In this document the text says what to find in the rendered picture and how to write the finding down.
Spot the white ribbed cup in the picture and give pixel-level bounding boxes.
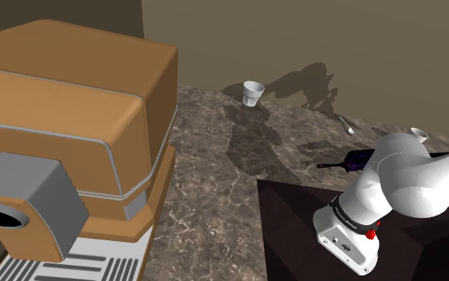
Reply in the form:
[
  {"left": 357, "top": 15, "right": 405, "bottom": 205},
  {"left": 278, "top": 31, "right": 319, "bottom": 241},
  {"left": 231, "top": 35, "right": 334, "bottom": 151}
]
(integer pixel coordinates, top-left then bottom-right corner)
[{"left": 242, "top": 81, "right": 266, "bottom": 108}]

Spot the dark robot stand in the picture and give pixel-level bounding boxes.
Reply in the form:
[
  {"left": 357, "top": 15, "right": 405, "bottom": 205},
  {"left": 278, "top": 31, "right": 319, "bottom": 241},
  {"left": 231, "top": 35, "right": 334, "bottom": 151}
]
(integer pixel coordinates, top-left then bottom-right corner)
[{"left": 256, "top": 178, "right": 449, "bottom": 281}]

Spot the silver spoon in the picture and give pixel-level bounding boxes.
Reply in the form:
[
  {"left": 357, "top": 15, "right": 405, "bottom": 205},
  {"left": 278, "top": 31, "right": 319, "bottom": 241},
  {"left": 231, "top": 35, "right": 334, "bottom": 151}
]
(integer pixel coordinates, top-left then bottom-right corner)
[{"left": 338, "top": 116, "right": 356, "bottom": 137}]

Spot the dark purple bottle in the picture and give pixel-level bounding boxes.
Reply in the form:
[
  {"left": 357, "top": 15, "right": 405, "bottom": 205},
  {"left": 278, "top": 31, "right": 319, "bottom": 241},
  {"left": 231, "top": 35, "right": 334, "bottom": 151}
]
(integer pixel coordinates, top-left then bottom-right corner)
[{"left": 316, "top": 148, "right": 377, "bottom": 174}]

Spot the brown espresso machine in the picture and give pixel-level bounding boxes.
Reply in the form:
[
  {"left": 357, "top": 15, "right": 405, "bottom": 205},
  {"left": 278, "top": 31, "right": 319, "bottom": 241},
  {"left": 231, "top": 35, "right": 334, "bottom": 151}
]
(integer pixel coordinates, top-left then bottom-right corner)
[{"left": 0, "top": 18, "right": 179, "bottom": 281}]

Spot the small white cup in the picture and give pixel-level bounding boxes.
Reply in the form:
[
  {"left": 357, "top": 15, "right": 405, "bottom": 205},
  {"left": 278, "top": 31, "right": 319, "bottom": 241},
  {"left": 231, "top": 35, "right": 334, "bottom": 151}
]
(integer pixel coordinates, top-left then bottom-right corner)
[{"left": 408, "top": 127, "right": 430, "bottom": 144}]

